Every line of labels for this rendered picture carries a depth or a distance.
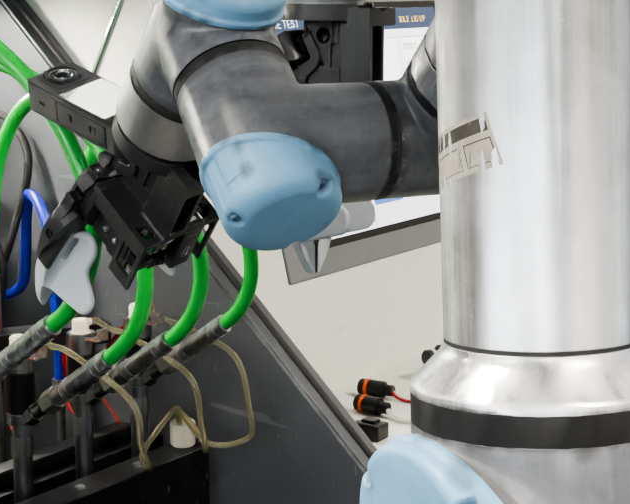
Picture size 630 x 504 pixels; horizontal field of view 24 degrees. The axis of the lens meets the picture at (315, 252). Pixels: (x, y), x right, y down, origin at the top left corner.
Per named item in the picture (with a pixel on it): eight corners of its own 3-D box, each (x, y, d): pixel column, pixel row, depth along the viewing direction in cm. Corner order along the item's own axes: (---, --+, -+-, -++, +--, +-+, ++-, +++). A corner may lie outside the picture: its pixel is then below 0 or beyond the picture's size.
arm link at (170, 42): (199, 16, 85) (159, -86, 89) (148, 137, 93) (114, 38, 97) (317, 18, 89) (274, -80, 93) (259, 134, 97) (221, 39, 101)
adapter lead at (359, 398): (456, 429, 154) (456, 409, 153) (444, 434, 152) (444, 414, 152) (363, 408, 161) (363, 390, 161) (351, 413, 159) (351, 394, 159)
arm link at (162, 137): (107, 58, 96) (201, 28, 101) (90, 104, 99) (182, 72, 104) (173, 140, 94) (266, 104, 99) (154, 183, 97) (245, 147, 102)
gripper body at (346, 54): (354, 168, 108) (355, 4, 106) (261, 160, 113) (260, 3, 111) (408, 158, 114) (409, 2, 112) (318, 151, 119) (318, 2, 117)
